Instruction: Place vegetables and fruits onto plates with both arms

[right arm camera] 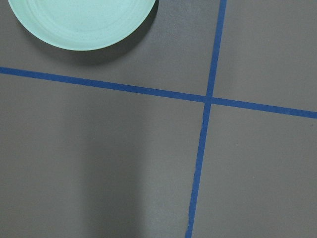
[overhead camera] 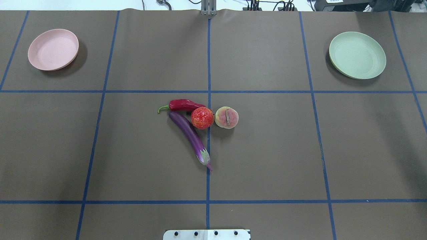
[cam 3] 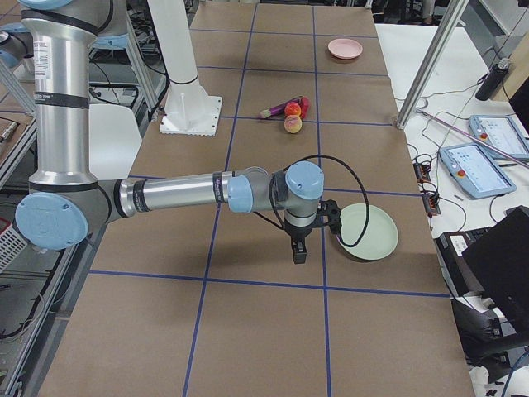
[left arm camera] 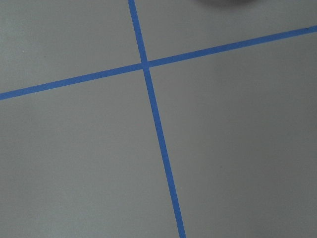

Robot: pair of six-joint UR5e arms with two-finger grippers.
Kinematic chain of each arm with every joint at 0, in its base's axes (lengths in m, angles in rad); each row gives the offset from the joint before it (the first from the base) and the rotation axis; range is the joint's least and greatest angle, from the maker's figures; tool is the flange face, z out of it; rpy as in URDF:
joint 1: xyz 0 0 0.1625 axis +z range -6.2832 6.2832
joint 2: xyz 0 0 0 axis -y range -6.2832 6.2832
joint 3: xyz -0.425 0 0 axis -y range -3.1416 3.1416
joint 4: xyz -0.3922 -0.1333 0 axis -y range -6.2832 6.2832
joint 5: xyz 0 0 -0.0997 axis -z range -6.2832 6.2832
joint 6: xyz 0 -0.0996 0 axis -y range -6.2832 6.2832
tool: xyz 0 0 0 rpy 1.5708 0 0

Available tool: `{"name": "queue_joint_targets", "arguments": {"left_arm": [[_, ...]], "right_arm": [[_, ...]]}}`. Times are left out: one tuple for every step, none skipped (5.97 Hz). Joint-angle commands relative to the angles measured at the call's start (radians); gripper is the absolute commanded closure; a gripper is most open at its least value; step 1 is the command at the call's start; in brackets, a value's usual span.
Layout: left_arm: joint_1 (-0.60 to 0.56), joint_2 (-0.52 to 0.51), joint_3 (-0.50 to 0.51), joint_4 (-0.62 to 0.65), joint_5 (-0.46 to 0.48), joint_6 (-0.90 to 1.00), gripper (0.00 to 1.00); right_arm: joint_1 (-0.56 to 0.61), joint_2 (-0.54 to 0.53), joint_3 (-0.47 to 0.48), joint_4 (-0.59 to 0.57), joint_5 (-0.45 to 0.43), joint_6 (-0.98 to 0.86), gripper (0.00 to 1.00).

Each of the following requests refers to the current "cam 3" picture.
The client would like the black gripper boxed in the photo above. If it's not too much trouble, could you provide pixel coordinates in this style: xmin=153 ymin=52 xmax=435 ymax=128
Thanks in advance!
xmin=284 ymin=214 xmax=315 ymax=264

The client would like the yellow red peach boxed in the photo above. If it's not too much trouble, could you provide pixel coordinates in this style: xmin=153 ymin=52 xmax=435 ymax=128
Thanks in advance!
xmin=284 ymin=115 xmax=303 ymax=134

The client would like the red orange peach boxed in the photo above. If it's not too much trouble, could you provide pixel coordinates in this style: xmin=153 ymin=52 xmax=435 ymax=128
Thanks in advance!
xmin=284 ymin=101 xmax=302 ymax=117

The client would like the purple eggplant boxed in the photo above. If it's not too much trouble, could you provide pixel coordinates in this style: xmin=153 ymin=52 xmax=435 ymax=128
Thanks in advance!
xmin=259 ymin=96 xmax=302 ymax=119

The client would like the red chili pepper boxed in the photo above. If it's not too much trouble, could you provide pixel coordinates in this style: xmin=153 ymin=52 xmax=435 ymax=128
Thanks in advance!
xmin=299 ymin=96 xmax=311 ymax=120

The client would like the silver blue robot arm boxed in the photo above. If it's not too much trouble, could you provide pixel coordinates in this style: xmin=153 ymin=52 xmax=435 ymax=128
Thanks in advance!
xmin=16 ymin=1 xmax=324 ymax=264

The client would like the green plate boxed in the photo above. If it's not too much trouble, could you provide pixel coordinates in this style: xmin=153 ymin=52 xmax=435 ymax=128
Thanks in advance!
xmin=334 ymin=203 xmax=398 ymax=261

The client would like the reacher grabber stick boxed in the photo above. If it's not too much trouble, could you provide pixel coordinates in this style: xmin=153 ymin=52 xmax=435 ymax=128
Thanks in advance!
xmin=415 ymin=104 xmax=528 ymax=165

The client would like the near teach pendant tablet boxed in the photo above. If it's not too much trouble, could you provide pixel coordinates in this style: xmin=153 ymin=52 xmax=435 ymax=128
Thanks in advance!
xmin=439 ymin=144 xmax=517 ymax=199

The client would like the teach pendant tablet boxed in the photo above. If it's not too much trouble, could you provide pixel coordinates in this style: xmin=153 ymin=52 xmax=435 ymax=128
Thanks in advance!
xmin=439 ymin=144 xmax=517 ymax=199
xmin=469 ymin=115 xmax=528 ymax=160

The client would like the black computer case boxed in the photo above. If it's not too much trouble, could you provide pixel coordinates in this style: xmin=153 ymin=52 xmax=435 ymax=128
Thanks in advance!
xmin=435 ymin=206 xmax=528 ymax=332

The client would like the pink plate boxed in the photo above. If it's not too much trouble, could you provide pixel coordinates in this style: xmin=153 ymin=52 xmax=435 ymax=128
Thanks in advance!
xmin=327 ymin=38 xmax=364 ymax=60

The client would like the far teach pendant tablet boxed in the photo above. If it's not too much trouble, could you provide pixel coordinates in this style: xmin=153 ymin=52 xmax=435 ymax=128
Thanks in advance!
xmin=469 ymin=115 xmax=528 ymax=160

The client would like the black water bottle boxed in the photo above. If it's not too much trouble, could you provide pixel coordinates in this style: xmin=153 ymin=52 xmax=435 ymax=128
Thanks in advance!
xmin=475 ymin=58 xmax=512 ymax=101

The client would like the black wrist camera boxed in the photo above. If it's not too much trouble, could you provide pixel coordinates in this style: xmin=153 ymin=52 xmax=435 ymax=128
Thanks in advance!
xmin=319 ymin=199 xmax=342 ymax=236

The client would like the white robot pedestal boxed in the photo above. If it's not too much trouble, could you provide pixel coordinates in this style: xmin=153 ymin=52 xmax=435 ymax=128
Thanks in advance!
xmin=148 ymin=0 xmax=222 ymax=136

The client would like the aluminium frame post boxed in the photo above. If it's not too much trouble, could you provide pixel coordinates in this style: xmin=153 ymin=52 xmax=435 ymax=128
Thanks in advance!
xmin=395 ymin=0 xmax=469 ymax=130

